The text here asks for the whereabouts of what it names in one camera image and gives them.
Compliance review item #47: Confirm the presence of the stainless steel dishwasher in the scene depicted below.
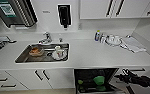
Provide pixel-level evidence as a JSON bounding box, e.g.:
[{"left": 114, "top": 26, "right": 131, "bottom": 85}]
[{"left": 73, "top": 67, "right": 127, "bottom": 94}]

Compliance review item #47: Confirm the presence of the small white bottle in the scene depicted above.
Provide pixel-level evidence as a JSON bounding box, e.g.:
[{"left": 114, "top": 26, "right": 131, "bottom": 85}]
[{"left": 100, "top": 33, "right": 106, "bottom": 44}]

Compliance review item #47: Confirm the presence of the white lower cabinet door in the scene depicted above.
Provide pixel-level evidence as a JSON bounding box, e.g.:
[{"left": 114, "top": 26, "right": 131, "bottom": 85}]
[
  {"left": 40, "top": 68, "right": 76, "bottom": 90},
  {"left": 4, "top": 69, "right": 53, "bottom": 91}
]

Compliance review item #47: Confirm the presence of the small sink soap pump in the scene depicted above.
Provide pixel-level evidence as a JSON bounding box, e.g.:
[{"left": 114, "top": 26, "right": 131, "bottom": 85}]
[{"left": 58, "top": 36, "right": 63, "bottom": 43}]

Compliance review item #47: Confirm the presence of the chrome sink faucet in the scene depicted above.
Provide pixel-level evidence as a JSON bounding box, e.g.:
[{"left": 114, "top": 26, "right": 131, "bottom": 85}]
[{"left": 38, "top": 31, "right": 53, "bottom": 45}]

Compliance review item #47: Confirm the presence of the orange item in sink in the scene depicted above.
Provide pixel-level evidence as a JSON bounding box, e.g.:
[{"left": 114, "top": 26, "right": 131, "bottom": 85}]
[{"left": 28, "top": 46, "right": 45, "bottom": 57}]

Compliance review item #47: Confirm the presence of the stainless steel sink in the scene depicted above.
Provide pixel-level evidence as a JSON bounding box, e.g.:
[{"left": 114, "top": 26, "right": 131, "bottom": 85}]
[{"left": 14, "top": 43, "right": 70, "bottom": 64}]

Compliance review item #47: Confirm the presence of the steel paper towel dispenser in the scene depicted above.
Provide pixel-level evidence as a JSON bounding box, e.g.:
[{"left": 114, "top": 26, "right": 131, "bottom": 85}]
[{"left": 0, "top": 0, "right": 39, "bottom": 28}]

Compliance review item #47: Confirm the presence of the white wall outlet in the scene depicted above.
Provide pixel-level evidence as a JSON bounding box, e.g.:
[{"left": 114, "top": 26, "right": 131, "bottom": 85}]
[{"left": 77, "top": 23, "right": 83, "bottom": 30}]

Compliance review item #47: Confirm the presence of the black wall soap dispenser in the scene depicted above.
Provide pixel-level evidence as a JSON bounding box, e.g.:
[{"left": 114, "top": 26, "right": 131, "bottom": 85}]
[{"left": 57, "top": 3, "right": 72, "bottom": 29}]

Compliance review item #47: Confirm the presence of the small wall label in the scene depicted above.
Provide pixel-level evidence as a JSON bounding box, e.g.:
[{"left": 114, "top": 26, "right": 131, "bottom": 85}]
[{"left": 42, "top": 10, "right": 51, "bottom": 15}]

